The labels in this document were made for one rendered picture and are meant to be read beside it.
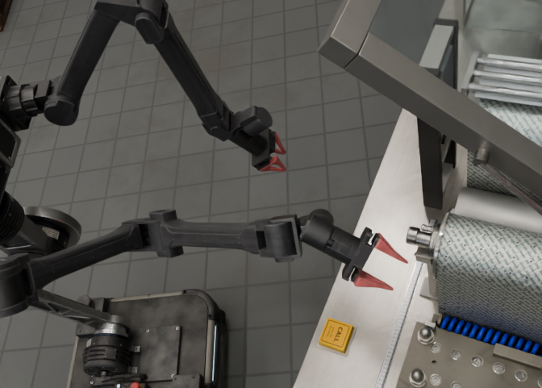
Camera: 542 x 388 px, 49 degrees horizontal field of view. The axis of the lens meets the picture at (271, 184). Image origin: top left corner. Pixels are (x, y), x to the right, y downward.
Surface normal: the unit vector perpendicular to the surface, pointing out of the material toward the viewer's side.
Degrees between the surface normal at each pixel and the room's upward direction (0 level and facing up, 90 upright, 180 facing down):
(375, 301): 0
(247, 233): 51
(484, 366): 0
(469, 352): 0
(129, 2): 24
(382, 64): 39
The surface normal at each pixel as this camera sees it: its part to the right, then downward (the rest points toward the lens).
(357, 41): 0.36, -0.29
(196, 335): -0.25, -0.54
